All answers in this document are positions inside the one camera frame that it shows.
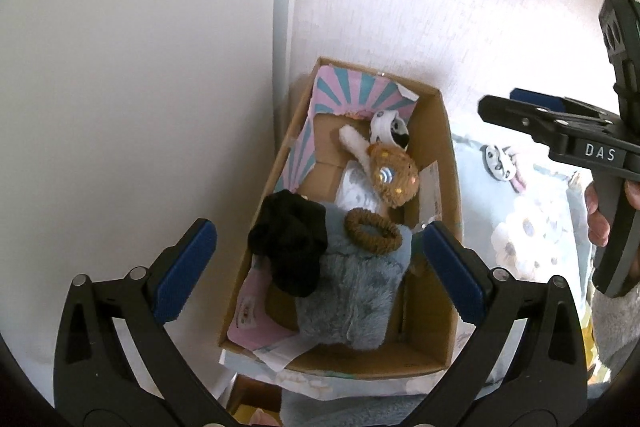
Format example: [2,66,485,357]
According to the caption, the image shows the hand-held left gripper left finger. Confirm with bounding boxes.
[52,217,236,427]

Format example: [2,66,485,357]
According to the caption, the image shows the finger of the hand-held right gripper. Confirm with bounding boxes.
[510,87,617,121]
[477,95,567,146]

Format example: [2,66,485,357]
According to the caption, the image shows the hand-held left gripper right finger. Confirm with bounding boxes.
[405,221,587,427]

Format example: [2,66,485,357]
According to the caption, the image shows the brown cardboard box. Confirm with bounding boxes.
[217,56,466,380]

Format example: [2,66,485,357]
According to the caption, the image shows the brown plush toy white handle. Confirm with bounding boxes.
[339,125,420,208]

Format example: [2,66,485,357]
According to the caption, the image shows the grey fluffy cloth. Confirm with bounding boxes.
[295,202,416,350]

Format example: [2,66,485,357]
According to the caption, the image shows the black scrunchie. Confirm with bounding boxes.
[248,189,328,299]

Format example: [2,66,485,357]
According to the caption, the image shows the brown scrunchie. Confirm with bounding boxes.
[344,208,403,253]

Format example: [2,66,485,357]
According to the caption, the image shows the black white panda plush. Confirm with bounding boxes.
[370,109,411,150]

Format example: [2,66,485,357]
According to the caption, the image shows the person's right hand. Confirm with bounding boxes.
[584,181,609,250]

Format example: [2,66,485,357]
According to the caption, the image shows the panda face charm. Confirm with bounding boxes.
[481,144,527,194]

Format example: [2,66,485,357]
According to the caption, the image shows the light blue printed blanket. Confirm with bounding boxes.
[220,129,608,427]

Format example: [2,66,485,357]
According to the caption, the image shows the white shipping label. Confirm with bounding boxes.
[419,159,441,228]

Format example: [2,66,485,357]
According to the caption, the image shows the white paper scrap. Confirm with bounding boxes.
[250,336,321,374]

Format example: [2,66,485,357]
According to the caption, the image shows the pink teal striped paper liner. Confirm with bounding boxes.
[227,64,418,350]

